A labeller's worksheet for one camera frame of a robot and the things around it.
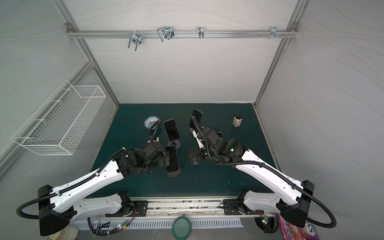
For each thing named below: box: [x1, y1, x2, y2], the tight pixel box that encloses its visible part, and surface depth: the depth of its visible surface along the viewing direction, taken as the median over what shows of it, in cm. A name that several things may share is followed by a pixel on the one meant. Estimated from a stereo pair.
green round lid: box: [171, 216, 192, 240], surface depth 61 cm
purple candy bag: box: [278, 213, 319, 240], surface depth 67 cm
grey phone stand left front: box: [166, 169, 181, 178], surface depth 85 cm
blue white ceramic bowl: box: [143, 115, 161, 130], surface depth 109 cm
